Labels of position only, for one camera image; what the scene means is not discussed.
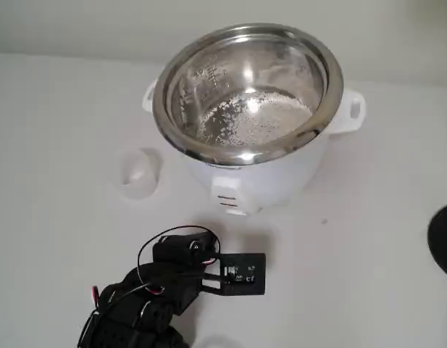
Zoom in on white rice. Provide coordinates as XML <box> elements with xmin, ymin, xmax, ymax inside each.
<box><xmin>196</xmin><ymin>91</ymin><xmax>314</xmax><ymax>149</ymax></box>

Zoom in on steel inner pot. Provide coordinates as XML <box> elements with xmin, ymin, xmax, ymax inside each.
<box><xmin>151</xmin><ymin>22</ymin><xmax>345</xmax><ymax>166</ymax></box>

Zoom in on black round object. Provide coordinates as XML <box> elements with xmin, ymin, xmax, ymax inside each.
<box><xmin>427</xmin><ymin>202</ymin><xmax>447</xmax><ymax>281</ymax></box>

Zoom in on translucent plastic cup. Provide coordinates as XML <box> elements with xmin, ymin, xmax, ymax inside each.
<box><xmin>120</xmin><ymin>146</ymin><xmax>163</xmax><ymax>202</ymax></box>

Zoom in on white rice cooker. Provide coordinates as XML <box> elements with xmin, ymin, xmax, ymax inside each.
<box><xmin>141</xmin><ymin>78</ymin><xmax>367</xmax><ymax>217</ymax></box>

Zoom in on thin black wire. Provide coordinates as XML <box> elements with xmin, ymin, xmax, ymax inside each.
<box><xmin>136</xmin><ymin>225</ymin><xmax>221</xmax><ymax>288</ymax></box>

